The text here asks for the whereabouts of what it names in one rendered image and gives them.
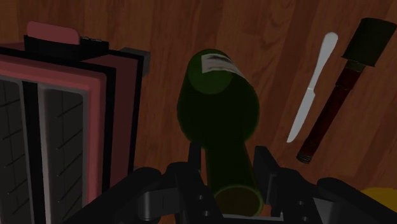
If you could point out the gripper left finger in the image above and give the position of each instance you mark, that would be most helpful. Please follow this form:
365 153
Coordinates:
161 192

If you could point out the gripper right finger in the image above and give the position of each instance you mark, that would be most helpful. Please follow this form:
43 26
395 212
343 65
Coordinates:
297 195

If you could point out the yellow object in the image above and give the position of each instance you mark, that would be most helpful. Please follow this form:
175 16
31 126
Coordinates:
383 194

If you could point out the green glass bottle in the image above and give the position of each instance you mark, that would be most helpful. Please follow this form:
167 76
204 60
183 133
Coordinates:
218 118

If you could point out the white table knife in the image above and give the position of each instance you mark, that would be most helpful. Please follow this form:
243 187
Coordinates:
313 86

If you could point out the red toaster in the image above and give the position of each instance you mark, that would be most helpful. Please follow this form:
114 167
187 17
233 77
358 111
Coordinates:
62 124

